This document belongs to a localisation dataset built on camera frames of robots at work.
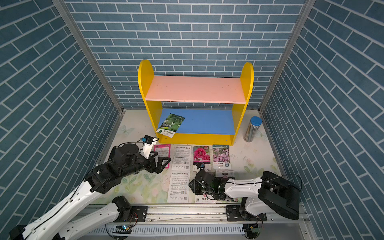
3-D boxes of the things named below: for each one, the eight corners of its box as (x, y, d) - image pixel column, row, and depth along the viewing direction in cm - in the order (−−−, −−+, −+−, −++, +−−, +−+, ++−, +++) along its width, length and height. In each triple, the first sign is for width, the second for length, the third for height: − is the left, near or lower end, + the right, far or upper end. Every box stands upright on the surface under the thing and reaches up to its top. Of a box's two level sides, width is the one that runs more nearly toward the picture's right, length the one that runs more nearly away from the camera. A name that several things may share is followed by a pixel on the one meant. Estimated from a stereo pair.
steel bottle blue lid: (242, 140, 104) (249, 123, 90) (245, 132, 109) (252, 114, 94) (251, 143, 102) (260, 127, 88) (254, 135, 107) (262, 118, 93)
